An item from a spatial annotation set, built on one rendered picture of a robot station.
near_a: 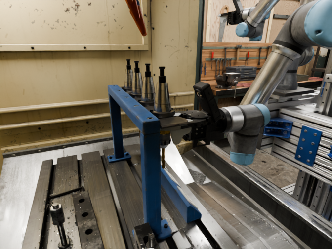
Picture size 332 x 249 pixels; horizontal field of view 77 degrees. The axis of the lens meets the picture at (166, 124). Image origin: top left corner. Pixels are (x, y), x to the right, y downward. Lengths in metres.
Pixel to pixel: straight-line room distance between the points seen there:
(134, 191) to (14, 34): 0.84
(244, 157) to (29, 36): 1.02
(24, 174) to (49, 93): 0.40
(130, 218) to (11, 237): 0.55
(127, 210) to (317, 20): 0.71
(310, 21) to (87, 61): 0.92
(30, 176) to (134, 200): 0.62
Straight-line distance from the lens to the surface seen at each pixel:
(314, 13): 0.66
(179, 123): 0.45
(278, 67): 0.77
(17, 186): 1.19
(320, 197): 1.40
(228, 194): 1.08
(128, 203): 0.72
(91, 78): 1.17
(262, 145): 1.24
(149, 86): 0.59
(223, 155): 1.21
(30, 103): 1.21
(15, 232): 1.09
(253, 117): 0.64
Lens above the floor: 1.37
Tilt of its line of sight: 21 degrees down
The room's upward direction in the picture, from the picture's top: straight up
